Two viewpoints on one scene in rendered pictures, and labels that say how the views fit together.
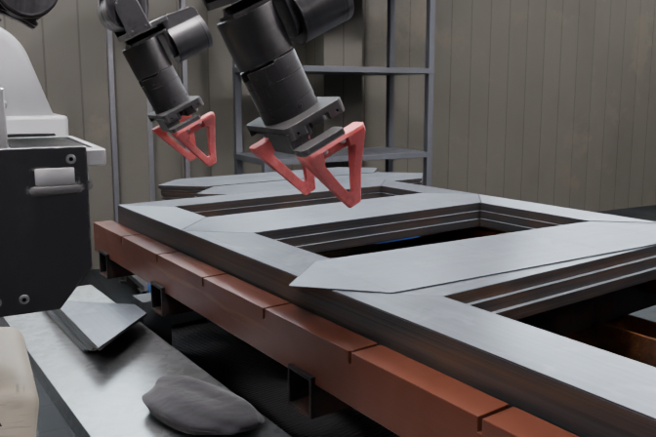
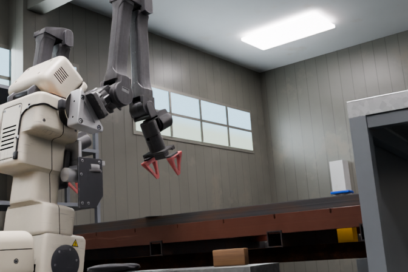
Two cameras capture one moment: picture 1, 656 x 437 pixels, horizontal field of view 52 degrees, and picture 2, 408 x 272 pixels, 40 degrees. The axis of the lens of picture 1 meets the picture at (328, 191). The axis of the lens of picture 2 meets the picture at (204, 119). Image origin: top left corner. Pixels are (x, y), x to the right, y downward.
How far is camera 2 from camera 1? 1.39 m
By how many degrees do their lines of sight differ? 32
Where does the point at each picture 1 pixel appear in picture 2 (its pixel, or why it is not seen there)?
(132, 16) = not seen: hidden behind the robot
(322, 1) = (166, 120)
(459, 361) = (212, 215)
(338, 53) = not seen: hidden behind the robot
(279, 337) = (144, 235)
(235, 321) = (118, 240)
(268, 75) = (156, 138)
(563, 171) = not seen: outside the picture
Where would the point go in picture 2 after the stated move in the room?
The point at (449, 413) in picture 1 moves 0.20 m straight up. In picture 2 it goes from (214, 223) to (209, 163)
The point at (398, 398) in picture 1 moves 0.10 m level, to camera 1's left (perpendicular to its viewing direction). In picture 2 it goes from (197, 228) to (169, 230)
